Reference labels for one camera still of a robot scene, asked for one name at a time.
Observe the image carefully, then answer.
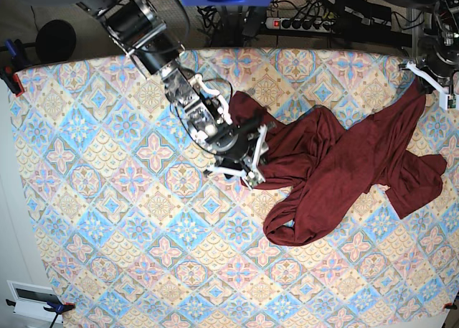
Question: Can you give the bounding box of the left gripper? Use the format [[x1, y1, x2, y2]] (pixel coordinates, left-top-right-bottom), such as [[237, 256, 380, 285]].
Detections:
[[398, 53, 455, 95]]

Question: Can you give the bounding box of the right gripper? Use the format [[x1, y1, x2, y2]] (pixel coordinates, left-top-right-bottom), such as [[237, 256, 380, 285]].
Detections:
[[204, 119, 276, 179]]

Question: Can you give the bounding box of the dark red t-shirt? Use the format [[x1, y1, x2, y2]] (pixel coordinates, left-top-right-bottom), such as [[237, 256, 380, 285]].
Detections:
[[227, 78, 448, 247]]

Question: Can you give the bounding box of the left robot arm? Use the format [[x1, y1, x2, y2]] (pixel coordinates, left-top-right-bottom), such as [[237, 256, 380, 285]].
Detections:
[[402, 0, 458, 96]]

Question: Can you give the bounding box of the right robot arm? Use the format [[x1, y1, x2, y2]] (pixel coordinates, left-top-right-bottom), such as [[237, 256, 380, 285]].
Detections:
[[23, 0, 273, 189]]

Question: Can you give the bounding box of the patterned tablecloth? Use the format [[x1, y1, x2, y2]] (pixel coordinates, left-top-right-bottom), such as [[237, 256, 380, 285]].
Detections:
[[9, 57, 458, 327]]

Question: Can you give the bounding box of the white power strip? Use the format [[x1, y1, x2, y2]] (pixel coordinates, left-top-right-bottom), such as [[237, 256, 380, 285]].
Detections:
[[265, 17, 333, 33]]

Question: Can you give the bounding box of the black round stool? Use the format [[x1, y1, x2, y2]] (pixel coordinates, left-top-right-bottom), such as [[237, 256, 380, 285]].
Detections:
[[35, 19, 77, 64]]

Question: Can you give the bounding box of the lower right table clamp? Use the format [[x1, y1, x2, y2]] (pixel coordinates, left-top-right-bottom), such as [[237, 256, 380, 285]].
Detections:
[[443, 303, 458, 310]]

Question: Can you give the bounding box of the table clamp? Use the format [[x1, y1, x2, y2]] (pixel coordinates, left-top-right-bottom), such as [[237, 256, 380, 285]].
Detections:
[[1, 39, 25, 97], [443, 303, 458, 310], [5, 299, 75, 327]]

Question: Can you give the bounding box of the upper left table clamp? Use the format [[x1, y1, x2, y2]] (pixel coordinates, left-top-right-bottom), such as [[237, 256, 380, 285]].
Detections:
[[1, 39, 25, 97]]

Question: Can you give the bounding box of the lower left table clamp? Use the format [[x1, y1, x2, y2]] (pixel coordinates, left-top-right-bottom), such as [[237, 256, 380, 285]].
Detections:
[[5, 299, 75, 327]]

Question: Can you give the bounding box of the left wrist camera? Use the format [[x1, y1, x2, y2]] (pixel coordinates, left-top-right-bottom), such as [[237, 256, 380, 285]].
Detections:
[[439, 93, 458, 111]]

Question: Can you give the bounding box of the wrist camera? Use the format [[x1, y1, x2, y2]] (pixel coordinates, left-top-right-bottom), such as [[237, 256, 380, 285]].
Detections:
[[242, 172, 265, 190], [439, 93, 458, 111]]

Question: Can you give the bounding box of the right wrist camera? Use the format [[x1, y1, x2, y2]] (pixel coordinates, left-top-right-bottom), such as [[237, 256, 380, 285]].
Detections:
[[242, 172, 265, 190]]

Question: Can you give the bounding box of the white wall outlet box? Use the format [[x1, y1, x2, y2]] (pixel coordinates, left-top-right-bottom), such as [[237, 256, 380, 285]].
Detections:
[[6, 280, 58, 322]]

